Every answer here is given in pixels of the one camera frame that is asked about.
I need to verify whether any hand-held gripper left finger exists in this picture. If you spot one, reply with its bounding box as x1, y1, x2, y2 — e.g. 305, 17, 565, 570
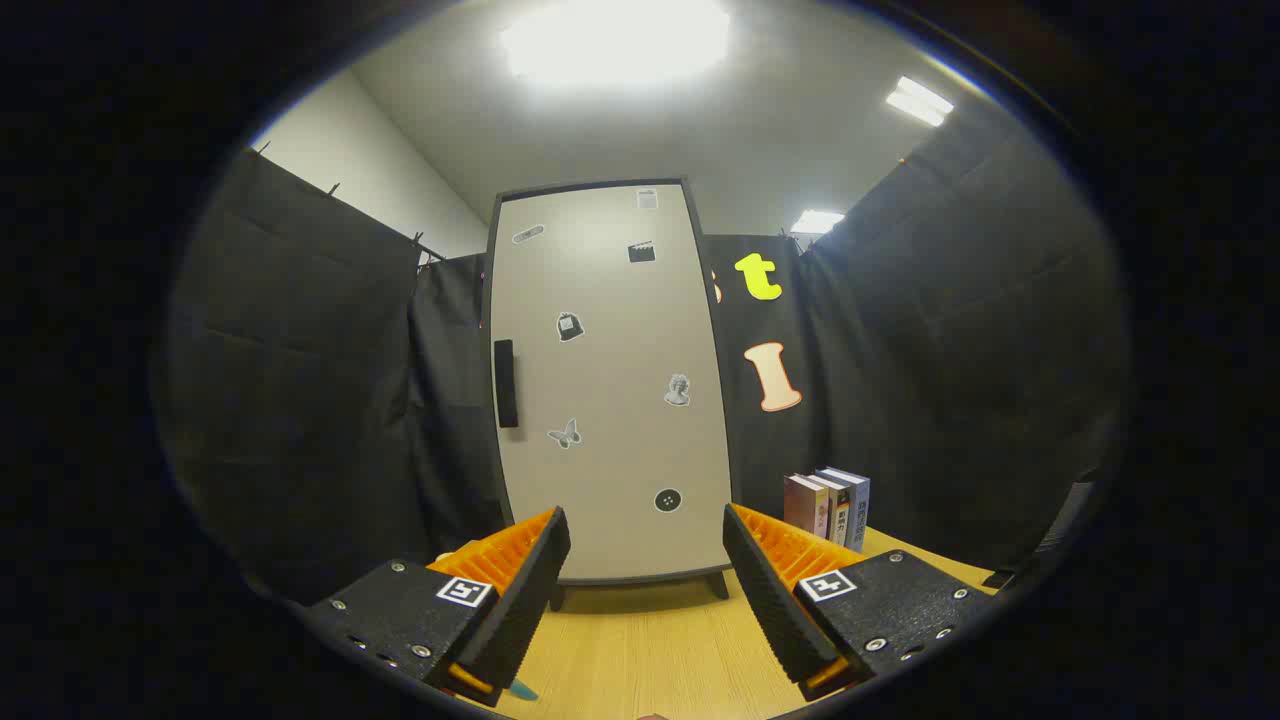
305, 505, 573, 709

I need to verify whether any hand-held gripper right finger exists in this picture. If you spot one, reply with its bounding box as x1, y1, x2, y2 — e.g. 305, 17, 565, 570
722, 502, 1001, 703

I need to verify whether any black door handle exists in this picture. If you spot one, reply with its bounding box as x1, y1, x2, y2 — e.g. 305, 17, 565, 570
494, 339, 520, 429

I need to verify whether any dark grey cabinet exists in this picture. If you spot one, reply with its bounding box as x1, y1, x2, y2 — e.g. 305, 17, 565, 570
483, 178, 736, 613

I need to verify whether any maroon book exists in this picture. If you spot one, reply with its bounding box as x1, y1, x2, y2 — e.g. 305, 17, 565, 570
785, 474, 829, 539

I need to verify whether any white and orange book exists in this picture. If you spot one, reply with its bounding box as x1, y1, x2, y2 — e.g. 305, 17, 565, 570
808, 472, 851, 548

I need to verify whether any black ribbed object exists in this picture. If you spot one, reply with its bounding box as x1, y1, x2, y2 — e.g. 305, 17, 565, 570
1035, 480, 1096, 566

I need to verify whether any black backdrop cloth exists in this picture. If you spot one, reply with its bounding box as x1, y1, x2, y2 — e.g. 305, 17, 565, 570
165, 100, 1126, 601

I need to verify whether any double strip ceiling light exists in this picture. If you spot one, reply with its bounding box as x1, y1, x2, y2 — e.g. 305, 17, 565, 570
885, 76, 954, 128

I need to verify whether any large ceiling light panel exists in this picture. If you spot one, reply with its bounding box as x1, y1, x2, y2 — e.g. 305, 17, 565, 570
500, 0, 731, 89

